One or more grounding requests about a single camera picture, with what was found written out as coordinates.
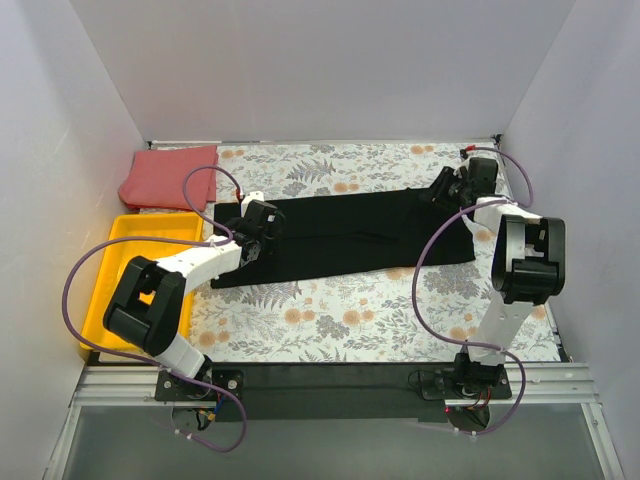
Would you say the aluminium frame rail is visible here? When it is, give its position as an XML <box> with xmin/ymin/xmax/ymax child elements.
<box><xmin>44</xmin><ymin>364</ymin><xmax>161</xmax><ymax>480</ymax></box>

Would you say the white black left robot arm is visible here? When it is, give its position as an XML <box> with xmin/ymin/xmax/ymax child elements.
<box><xmin>103</xmin><ymin>192</ymin><xmax>286</xmax><ymax>400</ymax></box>

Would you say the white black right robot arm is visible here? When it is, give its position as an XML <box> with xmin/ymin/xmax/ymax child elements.
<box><xmin>416</xmin><ymin>148</ymin><xmax>567</xmax><ymax>400</ymax></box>

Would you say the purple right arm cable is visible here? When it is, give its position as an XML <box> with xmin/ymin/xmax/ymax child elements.
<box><xmin>413</xmin><ymin>145</ymin><xmax>535</xmax><ymax>437</ymax></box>

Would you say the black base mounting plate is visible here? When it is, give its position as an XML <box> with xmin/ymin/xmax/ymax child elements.
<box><xmin>154</xmin><ymin>360</ymin><xmax>514</xmax><ymax>424</ymax></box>

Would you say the yellow plastic tray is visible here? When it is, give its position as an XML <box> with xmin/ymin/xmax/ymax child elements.
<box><xmin>78</xmin><ymin>212</ymin><xmax>206</xmax><ymax>352</ymax></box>

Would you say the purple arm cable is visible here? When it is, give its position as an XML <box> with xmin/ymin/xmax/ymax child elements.
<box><xmin>413</xmin><ymin>145</ymin><xmax>535</xmax><ymax>437</ymax></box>
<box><xmin>62</xmin><ymin>165</ymin><xmax>249</xmax><ymax>454</ymax></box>

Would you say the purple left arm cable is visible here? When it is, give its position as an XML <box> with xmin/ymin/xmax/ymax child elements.
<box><xmin>62</xmin><ymin>165</ymin><xmax>249</xmax><ymax>454</ymax></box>

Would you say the black t shirt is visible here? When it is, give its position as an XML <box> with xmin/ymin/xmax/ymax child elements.
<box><xmin>211</xmin><ymin>189</ymin><xmax>475</xmax><ymax>289</ymax></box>

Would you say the folded red t shirt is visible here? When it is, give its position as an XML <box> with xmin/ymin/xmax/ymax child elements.
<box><xmin>118</xmin><ymin>146</ymin><xmax>218</xmax><ymax>210</ymax></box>

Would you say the floral table mat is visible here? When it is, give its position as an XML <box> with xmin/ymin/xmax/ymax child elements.
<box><xmin>137</xmin><ymin>140</ymin><xmax>566</xmax><ymax>363</ymax></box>

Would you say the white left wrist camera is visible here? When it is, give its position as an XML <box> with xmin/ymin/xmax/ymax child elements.
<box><xmin>239</xmin><ymin>191</ymin><xmax>264</xmax><ymax>217</ymax></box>

